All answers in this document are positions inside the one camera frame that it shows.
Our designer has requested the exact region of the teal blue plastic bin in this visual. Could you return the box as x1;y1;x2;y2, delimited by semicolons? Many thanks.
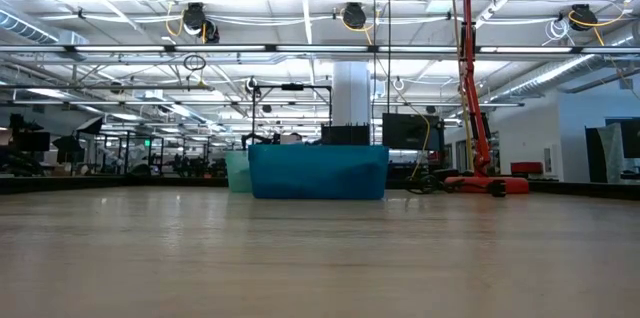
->
248;143;390;201

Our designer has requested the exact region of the black box with antennas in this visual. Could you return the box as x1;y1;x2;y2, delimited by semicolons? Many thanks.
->
321;124;372;147

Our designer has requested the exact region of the white square pillar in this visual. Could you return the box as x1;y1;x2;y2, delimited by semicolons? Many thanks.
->
332;60;372;127

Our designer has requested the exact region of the translucent green plastic bin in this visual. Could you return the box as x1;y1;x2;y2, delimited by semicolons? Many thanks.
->
224;150;254;195

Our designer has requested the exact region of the black flat screen monitor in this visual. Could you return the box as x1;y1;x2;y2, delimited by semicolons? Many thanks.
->
382;112;445;152

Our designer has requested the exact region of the orange articulated stand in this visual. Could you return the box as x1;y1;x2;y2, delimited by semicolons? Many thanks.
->
443;0;531;195

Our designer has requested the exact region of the red cushion seat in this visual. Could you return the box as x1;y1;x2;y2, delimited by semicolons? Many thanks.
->
509;161;544;175

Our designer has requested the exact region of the small black background monitor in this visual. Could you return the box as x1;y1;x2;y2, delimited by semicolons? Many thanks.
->
17;130;51;153

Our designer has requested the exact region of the black metal rig frame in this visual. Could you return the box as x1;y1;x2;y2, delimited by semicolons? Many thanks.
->
249;82;334;148

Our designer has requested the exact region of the black ceiling cable reel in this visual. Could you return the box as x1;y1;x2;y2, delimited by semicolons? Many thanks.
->
341;1;369;30
182;1;221;44
568;2;600;33

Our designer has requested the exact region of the black cable bundle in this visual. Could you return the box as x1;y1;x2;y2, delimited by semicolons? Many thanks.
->
404;173;508;199

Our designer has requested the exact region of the black aluminium frame rail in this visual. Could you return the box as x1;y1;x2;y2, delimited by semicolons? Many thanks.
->
0;175;640;203

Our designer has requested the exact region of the silver ventilation duct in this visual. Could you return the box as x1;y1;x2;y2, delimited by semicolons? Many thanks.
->
0;7;89;47
487;52;599;104

